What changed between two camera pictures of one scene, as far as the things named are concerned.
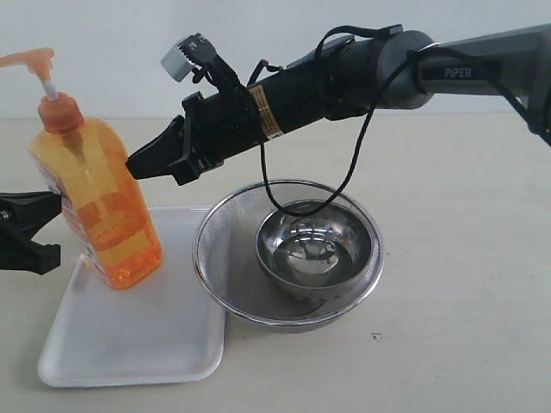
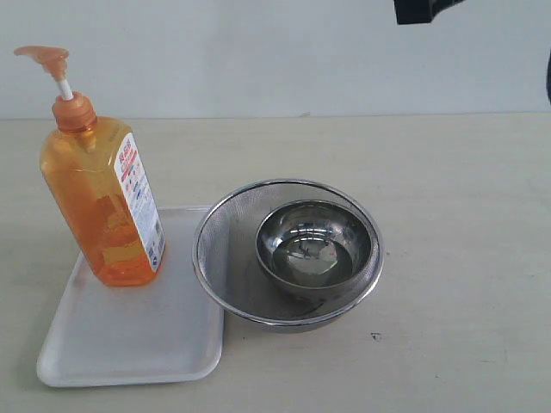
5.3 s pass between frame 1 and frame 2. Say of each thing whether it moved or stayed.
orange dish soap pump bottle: moved
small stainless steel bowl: stayed
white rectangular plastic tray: stayed
